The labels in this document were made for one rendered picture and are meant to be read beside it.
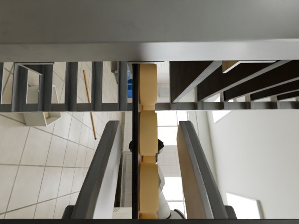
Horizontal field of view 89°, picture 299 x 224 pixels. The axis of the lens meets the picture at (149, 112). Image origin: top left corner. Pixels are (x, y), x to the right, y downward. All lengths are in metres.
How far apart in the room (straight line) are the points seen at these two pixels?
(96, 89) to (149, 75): 0.44
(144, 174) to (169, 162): 4.97
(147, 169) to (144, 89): 0.08
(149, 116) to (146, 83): 0.03
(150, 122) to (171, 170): 4.99
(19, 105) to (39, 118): 0.74
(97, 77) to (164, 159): 4.67
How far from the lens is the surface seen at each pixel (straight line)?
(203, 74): 0.24
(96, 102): 0.57
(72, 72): 0.63
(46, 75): 0.68
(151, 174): 0.16
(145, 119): 0.15
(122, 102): 0.55
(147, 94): 0.16
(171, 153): 5.16
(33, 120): 1.48
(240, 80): 0.33
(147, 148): 0.16
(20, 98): 0.71
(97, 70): 0.60
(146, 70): 0.16
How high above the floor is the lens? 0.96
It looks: level
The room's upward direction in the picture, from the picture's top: 89 degrees clockwise
